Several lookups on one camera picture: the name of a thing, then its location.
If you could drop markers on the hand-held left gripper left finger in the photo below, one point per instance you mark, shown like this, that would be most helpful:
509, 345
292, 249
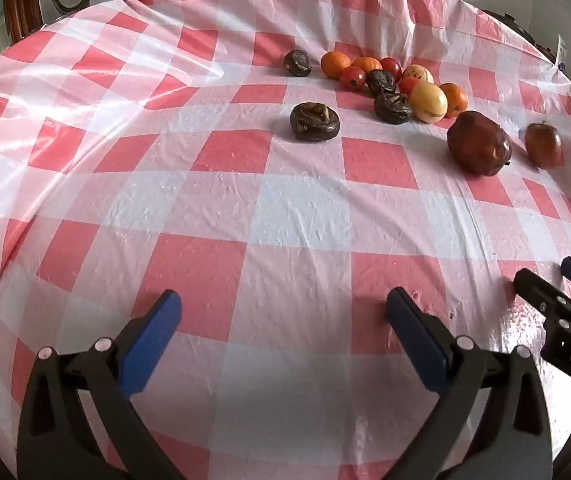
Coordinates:
153, 340

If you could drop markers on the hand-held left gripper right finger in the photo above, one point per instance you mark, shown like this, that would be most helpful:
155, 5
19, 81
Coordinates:
415, 340

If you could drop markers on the red apple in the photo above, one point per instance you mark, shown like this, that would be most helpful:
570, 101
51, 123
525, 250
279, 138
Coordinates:
544, 145

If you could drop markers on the dark red pomegranate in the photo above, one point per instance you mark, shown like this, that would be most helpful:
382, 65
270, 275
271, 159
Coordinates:
479, 144

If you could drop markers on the smooth yellow fruit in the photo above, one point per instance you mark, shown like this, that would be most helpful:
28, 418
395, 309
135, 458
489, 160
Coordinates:
428, 102

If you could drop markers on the orange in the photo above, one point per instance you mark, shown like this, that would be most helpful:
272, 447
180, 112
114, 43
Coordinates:
455, 98
335, 64
366, 64

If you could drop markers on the pink checkered plastic tablecloth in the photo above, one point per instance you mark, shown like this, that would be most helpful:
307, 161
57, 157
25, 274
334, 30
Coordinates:
285, 210

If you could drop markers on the white packet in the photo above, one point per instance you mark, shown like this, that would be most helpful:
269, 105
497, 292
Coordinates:
562, 52

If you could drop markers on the pale spotted yellow fruit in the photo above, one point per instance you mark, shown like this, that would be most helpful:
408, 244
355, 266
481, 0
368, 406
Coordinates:
419, 73

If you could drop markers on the dark round object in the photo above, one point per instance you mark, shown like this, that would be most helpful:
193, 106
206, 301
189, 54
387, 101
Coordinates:
513, 22

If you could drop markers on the wooden door frame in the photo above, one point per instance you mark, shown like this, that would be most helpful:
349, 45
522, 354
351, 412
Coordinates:
20, 2

